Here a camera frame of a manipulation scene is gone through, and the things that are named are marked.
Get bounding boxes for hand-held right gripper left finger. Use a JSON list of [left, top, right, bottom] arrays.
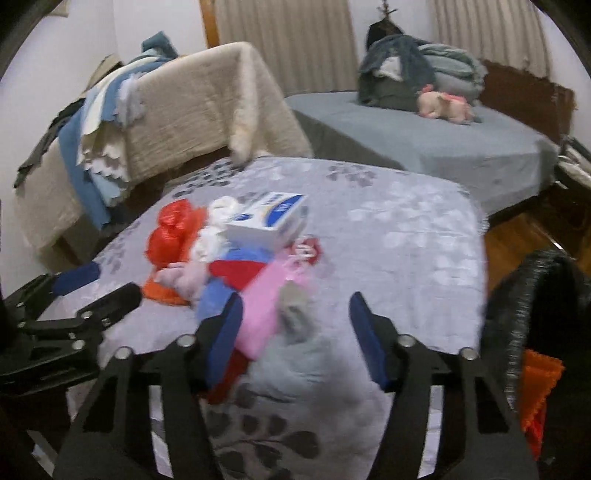
[[53, 292, 245, 480]]

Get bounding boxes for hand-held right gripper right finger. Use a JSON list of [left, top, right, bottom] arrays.
[[348, 291, 539, 480]]

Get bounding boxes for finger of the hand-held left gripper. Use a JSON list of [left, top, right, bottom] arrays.
[[21, 282, 143, 342], [4, 262, 101, 319]]

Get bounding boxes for red cloth piece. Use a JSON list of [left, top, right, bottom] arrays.
[[205, 348, 250, 404]]

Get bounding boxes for pink felt sheet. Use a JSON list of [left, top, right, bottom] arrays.
[[235, 256, 310, 361]]

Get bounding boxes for red felt sheet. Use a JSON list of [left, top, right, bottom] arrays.
[[208, 258, 273, 294]]

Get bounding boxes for grey cloth scrap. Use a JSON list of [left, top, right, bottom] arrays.
[[277, 281, 319, 342]]

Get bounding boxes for pink soft cloth lump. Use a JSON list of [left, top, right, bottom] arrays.
[[154, 261, 211, 301]]

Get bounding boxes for red plastic bag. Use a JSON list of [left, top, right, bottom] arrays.
[[145, 199, 208, 271]]

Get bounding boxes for red and white wrapper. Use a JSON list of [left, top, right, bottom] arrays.
[[288, 235, 324, 268]]

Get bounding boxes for white and blue carton box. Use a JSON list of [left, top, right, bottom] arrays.
[[224, 191, 309, 252]]

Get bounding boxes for bin with black liner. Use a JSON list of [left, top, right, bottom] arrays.
[[480, 249, 591, 462]]

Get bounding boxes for orange scalloped felt cloth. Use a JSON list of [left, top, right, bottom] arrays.
[[519, 348, 566, 457]]

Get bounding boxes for stack of blue white cloths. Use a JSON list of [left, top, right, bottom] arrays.
[[58, 30, 181, 227]]

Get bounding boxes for grey floral tablecloth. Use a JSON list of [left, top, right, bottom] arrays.
[[46, 156, 490, 480]]

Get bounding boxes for white crumpled tissue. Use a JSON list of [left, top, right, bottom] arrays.
[[191, 196, 241, 264]]

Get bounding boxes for dark clothing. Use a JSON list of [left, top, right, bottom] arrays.
[[14, 99, 86, 190]]

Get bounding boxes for bed with grey sheet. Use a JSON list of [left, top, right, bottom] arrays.
[[284, 90, 561, 217]]

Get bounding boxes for beige blanket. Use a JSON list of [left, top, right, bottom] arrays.
[[18, 41, 315, 250]]

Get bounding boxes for grey pillow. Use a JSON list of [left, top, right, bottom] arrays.
[[369, 78, 430, 112]]

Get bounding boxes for pink plush toy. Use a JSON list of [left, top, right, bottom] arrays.
[[417, 84, 476, 124]]

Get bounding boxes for black metal chair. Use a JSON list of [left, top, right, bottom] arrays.
[[551, 136, 591, 252]]

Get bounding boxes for folded grey blankets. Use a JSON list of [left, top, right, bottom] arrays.
[[418, 43, 488, 100]]

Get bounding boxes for brown wooden headboard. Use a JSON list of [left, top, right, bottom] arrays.
[[480, 60, 575, 144]]

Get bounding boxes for wide striped beige curtain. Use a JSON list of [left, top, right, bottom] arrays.
[[215, 0, 358, 95]]

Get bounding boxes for coat rack with dark garment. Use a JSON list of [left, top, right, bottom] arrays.
[[367, 0, 407, 49]]

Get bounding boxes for narrow striped beige curtain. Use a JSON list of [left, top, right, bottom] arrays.
[[427, 0, 552, 81]]

